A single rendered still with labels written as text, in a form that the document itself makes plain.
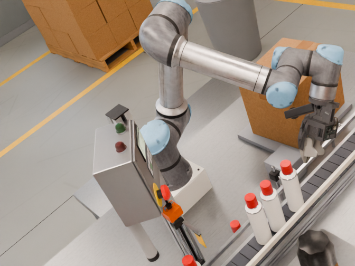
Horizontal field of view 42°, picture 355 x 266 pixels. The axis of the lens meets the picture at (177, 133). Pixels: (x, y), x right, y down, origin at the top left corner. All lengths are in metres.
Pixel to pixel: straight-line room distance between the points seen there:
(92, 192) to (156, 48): 0.90
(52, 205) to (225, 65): 2.41
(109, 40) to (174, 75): 3.18
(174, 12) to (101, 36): 3.25
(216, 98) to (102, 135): 1.16
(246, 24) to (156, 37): 2.53
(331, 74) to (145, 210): 0.65
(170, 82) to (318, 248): 0.75
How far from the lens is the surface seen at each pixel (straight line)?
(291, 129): 1.74
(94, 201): 1.99
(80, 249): 1.85
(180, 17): 1.42
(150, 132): 1.60
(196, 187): 1.73
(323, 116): 1.42
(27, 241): 3.37
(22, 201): 3.71
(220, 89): 2.27
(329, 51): 1.37
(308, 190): 1.62
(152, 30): 1.34
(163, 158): 1.61
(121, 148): 1.04
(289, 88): 1.27
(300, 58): 1.38
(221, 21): 3.74
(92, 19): 4.57
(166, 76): 1.55
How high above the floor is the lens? 2.09
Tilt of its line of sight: 37 degrees down
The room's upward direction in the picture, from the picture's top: 24 degrees counter-clockwise
